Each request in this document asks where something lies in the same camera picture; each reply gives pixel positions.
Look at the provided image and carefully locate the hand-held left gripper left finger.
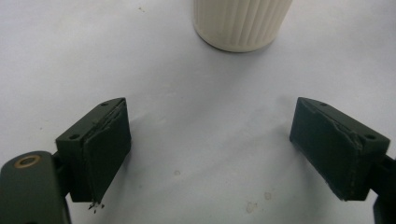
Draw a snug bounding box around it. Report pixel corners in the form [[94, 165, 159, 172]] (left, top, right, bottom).
[[55, 97, 132, 203]]

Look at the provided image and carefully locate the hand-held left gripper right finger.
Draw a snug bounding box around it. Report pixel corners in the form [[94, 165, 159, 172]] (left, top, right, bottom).
[[289, 96, 390, 202]]

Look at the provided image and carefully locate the cream pump bottle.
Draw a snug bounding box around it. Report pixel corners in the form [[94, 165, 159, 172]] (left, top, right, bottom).
[[191, 0, 293, 53]]

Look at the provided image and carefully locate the light blue table mat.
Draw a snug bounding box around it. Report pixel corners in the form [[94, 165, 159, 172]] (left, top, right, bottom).
[[0, 0, 396, 224]]

